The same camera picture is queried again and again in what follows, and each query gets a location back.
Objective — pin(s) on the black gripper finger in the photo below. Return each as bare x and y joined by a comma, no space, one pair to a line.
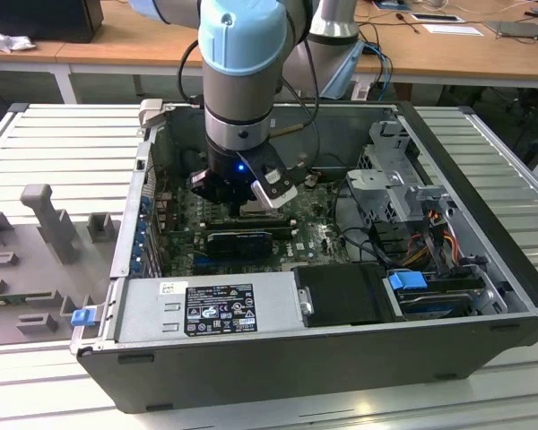
208,188

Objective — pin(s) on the small square silver CPU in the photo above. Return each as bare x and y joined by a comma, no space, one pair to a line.
253,208

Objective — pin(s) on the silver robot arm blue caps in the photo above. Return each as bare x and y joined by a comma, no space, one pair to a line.
237,67

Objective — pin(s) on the black RAM stick row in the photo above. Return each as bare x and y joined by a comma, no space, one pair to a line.
260,225

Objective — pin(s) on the black graphics card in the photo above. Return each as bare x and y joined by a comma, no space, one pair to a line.
240,245

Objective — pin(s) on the green motherboard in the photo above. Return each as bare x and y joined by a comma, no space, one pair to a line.
305,242

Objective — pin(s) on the grey power supply unit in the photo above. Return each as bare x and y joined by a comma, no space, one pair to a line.
143,313

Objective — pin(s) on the long wooden desk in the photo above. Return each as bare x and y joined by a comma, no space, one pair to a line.
139,45

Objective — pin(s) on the pale blue teach pendant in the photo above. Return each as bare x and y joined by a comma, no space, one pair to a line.
343,76

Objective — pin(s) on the grey metal drive cage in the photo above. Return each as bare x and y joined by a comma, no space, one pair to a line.
376,188

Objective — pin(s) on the black plastic shroud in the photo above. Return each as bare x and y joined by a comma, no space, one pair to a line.
345,291

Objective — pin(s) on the blue case latch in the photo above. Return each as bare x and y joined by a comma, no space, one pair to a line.
81,317

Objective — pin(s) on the black open PC case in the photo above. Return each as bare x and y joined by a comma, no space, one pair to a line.
251,372

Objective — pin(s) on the grey parts rack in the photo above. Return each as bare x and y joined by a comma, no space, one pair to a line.
31,264

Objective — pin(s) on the green RAM stick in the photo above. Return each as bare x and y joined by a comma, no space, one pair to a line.
9,299

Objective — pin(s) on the black box on desk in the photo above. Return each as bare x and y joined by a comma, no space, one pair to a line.
40,20

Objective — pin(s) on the crumpled white paper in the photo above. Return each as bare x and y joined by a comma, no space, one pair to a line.
9,42

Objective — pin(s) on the black hard disk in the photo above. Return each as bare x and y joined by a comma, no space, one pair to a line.
435,307

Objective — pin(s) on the white flat phone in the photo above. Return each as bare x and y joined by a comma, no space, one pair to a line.
436,18

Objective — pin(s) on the white paper sheet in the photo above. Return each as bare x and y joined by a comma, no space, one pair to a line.
453,29

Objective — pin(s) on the dark grey flat pad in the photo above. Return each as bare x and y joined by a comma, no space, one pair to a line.
515,29

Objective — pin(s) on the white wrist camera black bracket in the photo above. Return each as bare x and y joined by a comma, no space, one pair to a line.
273,197

